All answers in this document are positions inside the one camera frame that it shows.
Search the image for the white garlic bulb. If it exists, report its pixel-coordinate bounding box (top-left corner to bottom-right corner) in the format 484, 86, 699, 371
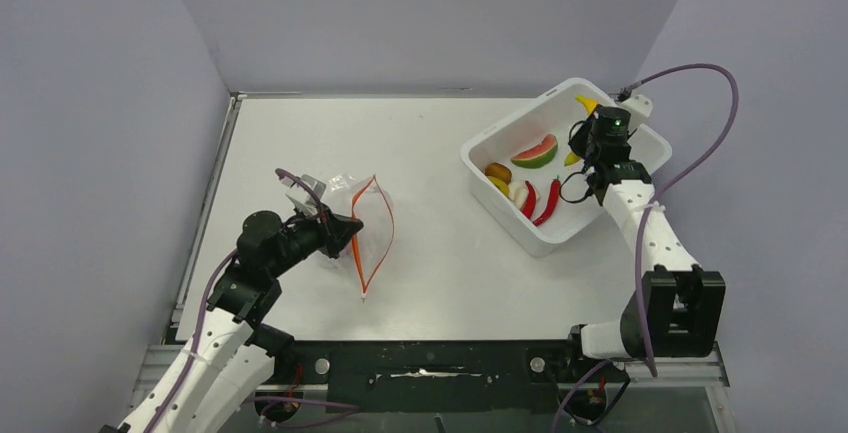
508, 182, 530, 210

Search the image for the white plastic tub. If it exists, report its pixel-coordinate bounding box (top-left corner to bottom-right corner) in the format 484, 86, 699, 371
460, 78, 639, 257

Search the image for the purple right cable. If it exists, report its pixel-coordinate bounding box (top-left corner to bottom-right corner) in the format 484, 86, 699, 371
549, 62, 740, 433

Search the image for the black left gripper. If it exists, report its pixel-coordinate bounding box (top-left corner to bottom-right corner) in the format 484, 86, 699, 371
268, 201, 363, 278

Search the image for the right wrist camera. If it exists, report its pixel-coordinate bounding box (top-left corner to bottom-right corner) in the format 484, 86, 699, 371
616, 90, 654, 132

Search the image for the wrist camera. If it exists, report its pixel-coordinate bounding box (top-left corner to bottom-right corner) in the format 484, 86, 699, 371
280, 175, 327, 216
616, 90, 654, 132

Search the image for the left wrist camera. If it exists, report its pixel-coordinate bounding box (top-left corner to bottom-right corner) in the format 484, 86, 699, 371
280, 175, 327, 216

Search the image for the red chili pepper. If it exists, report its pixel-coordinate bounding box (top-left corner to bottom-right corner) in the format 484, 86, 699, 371
521, 181, 538, 219
532, 177, 562, 226

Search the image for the yellow banana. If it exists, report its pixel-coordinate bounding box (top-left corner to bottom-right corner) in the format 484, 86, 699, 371
564, 94, 600, 167

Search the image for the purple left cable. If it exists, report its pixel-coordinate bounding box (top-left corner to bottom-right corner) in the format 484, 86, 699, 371
139, 167, 362, 433

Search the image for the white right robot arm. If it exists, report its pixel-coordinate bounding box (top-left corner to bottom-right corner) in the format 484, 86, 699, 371
562, 106, 726, 380

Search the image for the purple cable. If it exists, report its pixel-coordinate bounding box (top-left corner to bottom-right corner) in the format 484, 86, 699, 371
139, 167, 362, 433
549, 62, 740, 433

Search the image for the watermelon slice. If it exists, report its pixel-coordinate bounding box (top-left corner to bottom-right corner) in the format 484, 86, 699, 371
510, 134, 559, 169

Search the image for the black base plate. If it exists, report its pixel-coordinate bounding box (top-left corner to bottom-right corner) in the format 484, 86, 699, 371
255, 339, 630, 413

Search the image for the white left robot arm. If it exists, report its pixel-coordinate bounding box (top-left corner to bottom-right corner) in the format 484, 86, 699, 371
102, 207, 363, 432

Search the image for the clear zip top bag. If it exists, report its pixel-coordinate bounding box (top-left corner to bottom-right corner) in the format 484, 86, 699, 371
319, 174, 396, 303

